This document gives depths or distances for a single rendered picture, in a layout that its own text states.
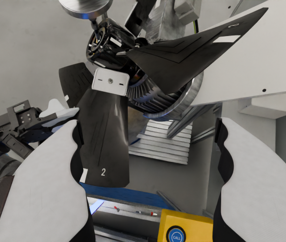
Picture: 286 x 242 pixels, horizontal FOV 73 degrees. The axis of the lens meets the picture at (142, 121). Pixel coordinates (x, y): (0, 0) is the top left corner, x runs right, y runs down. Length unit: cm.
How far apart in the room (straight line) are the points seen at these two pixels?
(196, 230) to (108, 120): 39
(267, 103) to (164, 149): 93
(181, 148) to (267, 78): 120
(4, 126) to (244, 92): 58
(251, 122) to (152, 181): 98
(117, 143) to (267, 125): 71
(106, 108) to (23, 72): 168
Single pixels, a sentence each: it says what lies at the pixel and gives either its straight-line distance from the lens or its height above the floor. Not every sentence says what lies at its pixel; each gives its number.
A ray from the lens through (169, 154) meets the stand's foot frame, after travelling 161.
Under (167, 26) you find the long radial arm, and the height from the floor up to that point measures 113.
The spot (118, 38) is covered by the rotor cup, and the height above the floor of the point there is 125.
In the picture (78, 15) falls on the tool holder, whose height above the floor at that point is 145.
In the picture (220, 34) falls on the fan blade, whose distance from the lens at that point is 34.
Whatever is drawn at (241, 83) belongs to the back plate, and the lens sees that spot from 54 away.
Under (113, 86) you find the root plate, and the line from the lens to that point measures 52.
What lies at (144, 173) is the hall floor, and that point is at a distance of 166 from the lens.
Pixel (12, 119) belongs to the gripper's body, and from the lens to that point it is 54.
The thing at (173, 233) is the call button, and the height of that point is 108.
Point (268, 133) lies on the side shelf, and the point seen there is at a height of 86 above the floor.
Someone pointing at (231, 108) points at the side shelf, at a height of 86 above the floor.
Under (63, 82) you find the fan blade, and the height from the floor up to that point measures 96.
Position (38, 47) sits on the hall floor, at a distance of 221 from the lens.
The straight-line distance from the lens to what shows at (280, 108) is 92.
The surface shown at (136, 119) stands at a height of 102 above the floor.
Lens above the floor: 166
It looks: 76 degrees down
